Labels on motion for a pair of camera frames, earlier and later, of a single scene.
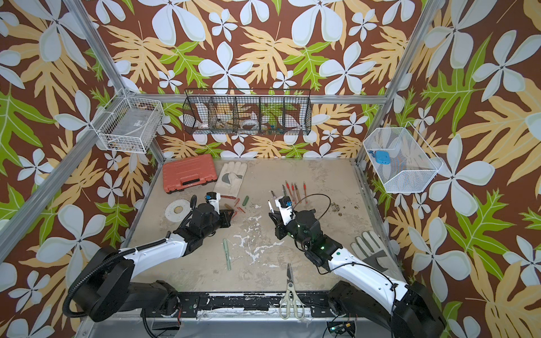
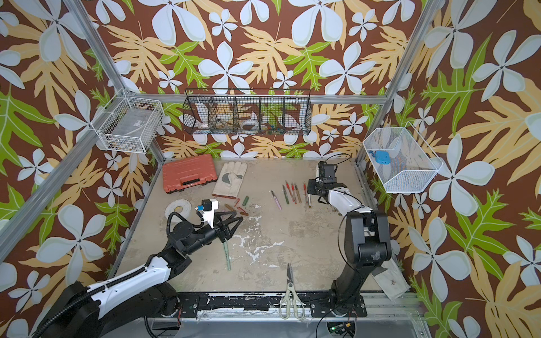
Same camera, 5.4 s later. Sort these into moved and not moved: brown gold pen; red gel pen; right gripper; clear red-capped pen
Moved: right gripper
Not moved: red gel pen; clear red-capped pen; brown gold pen
